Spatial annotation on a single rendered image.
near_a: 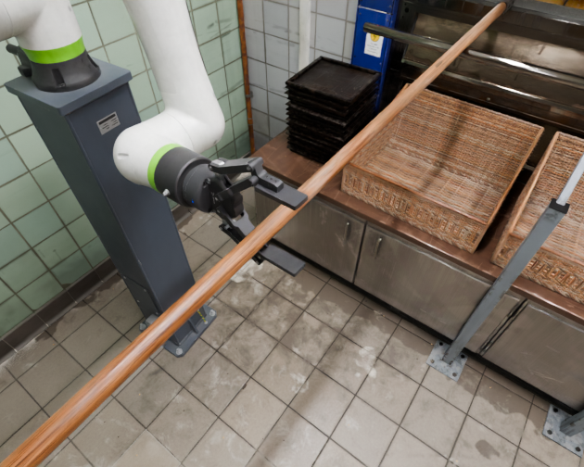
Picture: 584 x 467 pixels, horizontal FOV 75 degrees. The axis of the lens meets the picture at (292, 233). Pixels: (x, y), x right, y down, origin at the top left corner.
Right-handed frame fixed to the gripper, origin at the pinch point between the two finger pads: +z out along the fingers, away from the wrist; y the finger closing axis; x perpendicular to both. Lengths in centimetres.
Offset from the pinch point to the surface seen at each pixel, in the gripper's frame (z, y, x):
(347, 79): -52, 24, -103
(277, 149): -74, 56, -85
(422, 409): 28, 121, -49
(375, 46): -51, 16, -122
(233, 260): -6.2, 3.5, 6.9
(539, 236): 32, 34, -68
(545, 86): 14, 17, -126
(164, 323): -6.3, 4.4, 19.9
